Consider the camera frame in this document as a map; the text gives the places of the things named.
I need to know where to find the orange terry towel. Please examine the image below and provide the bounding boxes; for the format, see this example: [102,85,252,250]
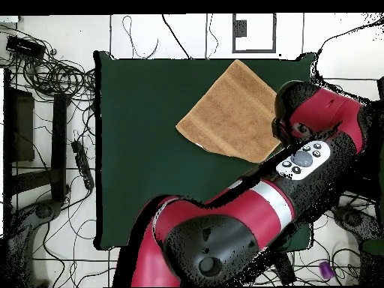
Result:
[175,58,283,164]

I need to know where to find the dark green table cloth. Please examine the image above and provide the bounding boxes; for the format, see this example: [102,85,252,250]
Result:
[93,50,316,252]

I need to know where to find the black power strip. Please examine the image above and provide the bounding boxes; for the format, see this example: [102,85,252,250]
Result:
[70,139,95,191]

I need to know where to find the black rectangular floor box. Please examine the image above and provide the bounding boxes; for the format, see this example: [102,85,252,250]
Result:
[274,253,297,286]

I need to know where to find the grey black stand base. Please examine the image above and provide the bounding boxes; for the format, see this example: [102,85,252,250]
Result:
[331,204,384,241]
[7,198,64,287]

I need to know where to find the purple small object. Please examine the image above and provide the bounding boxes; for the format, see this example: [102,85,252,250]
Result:
[318,259,335,281]

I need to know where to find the black electronics box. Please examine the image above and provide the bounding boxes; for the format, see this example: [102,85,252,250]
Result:
[5,34,47,60]

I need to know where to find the grey rectangular floor frame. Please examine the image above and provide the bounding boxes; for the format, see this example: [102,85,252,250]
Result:
[232,13,278,54]

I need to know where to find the thin black looped cable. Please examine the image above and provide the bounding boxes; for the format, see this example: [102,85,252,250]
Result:
[121,14,160,60]

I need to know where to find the coiled black cable tangle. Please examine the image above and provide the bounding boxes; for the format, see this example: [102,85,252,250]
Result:
[17,50,96,101]

